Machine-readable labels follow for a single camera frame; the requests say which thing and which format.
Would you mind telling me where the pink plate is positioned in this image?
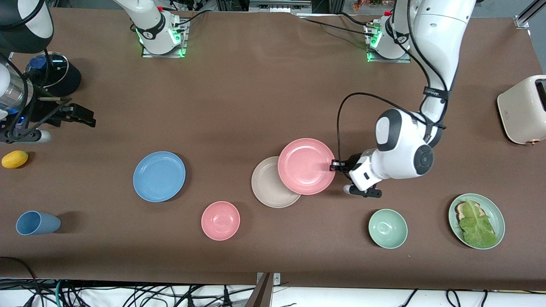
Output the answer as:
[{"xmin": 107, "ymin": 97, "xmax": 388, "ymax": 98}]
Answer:
[{"xmin": 278, "ymin": 138, "xmax": 337, "ymax": 195}]

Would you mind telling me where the blue plate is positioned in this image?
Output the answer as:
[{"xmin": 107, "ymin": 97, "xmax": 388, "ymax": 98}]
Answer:
[{"xmin": 133, "ymin": 151, "xmax": 186, "ymax": 203}]

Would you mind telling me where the glass pot lid blue knob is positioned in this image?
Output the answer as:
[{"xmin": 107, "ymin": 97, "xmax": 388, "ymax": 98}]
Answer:
[{"xmin": 26, "ymin": 52, "xmax": 69, "ymax": 88}]

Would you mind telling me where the yellow lemon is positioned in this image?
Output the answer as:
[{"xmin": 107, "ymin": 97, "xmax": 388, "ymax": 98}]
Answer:
[{"xmin": 1, "ymin": 150, "xmax": 29, "ymax": 169}]

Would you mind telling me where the beige plate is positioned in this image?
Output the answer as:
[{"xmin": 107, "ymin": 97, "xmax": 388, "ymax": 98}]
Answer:
[{"xmin": 251, "ymin": 156, "xmax": 302, "ymax": 209}]

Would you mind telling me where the green bowl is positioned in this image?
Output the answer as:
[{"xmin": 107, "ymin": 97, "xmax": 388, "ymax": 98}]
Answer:
[{"xmin": 368, "ymin": 209, "xmax": 408, "ymax": 249}]

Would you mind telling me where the blue cup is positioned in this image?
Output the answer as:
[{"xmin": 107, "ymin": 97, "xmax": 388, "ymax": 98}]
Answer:
[{"xmin": 16, "ymin": 211, "xmax": 61, "ymax": 236}]

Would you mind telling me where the toasted bread slice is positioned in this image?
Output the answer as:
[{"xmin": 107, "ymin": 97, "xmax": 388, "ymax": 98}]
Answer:
[{"xmin": 455, "ymin": 201, "xmax": 497, "ymax": 235}]

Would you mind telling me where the pink bowl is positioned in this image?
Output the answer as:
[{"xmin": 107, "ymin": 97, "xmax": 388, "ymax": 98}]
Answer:
[{"xmin": 201, "ymin": 201, "xmax": 241, "ymax": 241}]

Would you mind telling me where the green lettuce leaf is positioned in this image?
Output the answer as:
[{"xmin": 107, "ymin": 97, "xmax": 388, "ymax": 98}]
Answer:
[{"xmin": 459, "ymin": 199, "xmax": 499, "ymax": 249}]

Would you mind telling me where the green plate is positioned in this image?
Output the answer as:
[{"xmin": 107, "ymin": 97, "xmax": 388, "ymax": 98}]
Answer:
[{"xmin": 448, "ymin": 193, "xmax": 505, "ymax": 250}]

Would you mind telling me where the cream toaster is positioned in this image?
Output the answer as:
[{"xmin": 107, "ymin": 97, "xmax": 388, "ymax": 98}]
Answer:
[{"xmin": 497, "ymin": 75, "xmax": 546, "ymax": 145}]

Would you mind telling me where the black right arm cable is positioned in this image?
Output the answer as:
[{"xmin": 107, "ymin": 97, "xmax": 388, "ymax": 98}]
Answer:
[{"xmin": 0, "ymin": 53, "xmax": 30, "ymax": 137}]

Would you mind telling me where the black pot blue handle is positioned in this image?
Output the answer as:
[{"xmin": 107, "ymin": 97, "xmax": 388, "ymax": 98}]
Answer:
[{"xmin": 25, "ymin": 51, "xmax": 81, "ymax": 98}]

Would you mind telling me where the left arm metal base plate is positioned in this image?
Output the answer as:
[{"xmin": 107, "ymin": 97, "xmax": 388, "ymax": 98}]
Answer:
[{"xmin": 367, "ymin": 21, "xmax": 412, "ymax": 64}]

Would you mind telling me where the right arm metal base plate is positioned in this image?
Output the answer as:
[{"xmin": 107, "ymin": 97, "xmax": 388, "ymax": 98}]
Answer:
[{"xmin": 142, "ymin": 19, "xmax": 188, "ymax": 58}]

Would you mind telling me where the metal table clamp bracket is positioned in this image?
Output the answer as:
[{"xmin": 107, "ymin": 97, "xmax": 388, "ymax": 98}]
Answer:
[{"xmin": 245, "ymin": 272, "xmax": 282, "ymax": 307}]

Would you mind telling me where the black left base cable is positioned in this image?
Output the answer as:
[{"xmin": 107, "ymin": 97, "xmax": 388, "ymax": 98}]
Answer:
[{"xmin": 296, "ymin": 12, "xmax": 378, "ymax": 38}]

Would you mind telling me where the black base cable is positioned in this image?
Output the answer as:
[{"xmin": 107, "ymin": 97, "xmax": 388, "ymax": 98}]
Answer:
[
  {"xmin": 173, "ymin": 9, "xmax": 212, "ymax": 27},
  {"xmin": 296, "ymin": 12, "xmax": 378, "ymax": 38}
]

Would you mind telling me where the black right base cable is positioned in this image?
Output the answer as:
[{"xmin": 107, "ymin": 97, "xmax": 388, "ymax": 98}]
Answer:
[{"xmin": 173, "ymin": 9, "xmax": 212, "ymax": 27}]

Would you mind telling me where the grey metal frame rail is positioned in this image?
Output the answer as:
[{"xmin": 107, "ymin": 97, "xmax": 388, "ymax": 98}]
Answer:
[{"xmin": 250, "ymin": 0, "xmax": 312, "ymax": 12}]

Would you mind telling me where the aluminium frame profile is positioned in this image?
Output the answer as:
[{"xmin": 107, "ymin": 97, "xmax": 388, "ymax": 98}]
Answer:
[{"xmin": 514, "ymin": 0, "xmax": 546, "ymax": 28}]

